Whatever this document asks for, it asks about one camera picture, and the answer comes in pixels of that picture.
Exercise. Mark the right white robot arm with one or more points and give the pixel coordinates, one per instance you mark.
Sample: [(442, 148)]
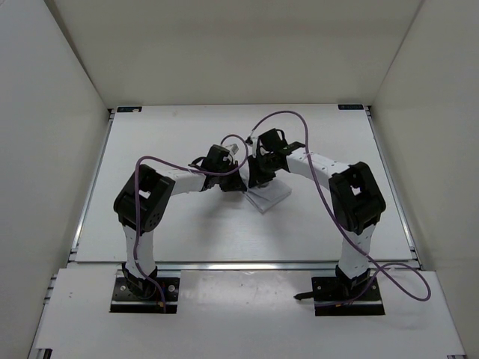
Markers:
[(356, 202)]

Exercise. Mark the white skirt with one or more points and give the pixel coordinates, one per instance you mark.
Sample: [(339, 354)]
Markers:
[(264, 197)]

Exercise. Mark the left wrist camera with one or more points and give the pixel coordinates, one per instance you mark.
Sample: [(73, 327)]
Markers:
[(233, 149)]

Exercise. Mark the right blue table label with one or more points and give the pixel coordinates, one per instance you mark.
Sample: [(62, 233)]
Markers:
[(350, 107)]

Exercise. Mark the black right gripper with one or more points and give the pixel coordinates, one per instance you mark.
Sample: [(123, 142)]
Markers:
[(256, 178)]

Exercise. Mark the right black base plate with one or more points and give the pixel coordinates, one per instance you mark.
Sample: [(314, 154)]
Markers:
[(332, 298)]

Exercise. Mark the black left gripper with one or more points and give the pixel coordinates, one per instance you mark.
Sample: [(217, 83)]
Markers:
[(235, 185)]

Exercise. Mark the blue table label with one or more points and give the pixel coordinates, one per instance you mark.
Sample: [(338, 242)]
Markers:
[(129, 109), (350, 107)]

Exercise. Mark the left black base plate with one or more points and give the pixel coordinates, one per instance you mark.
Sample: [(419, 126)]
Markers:
[(126, 298)]

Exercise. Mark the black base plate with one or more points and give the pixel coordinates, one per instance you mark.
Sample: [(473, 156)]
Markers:
[(332, 298), (126, 298)]

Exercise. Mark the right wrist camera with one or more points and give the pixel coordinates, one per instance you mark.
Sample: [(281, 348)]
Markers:
[(255, 145)]

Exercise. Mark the left blue table label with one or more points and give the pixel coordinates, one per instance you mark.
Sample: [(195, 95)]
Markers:
[(129, 109)]

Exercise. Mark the aluminium table frame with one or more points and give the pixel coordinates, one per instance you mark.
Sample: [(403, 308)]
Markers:
[(240, 269)]

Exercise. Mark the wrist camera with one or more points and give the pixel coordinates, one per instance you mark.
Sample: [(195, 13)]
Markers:
[(255, 145), (233, 149)]

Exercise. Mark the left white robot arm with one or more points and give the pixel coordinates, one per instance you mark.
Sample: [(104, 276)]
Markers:
[(142, 202)]

